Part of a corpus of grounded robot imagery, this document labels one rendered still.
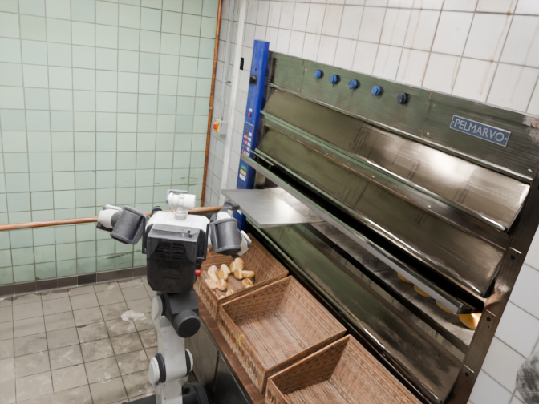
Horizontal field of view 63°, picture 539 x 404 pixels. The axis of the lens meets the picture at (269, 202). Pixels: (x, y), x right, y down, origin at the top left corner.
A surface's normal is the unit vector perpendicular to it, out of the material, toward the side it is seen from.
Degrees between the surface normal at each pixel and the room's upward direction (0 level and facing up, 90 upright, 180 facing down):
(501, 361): 90
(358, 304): 70
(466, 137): 90
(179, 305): 44
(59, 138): 90
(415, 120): 90
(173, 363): 60
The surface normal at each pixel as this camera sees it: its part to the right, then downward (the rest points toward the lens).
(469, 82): -0.87, 0.07
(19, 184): 0.48, 0.39
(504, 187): -0.76, -0.25
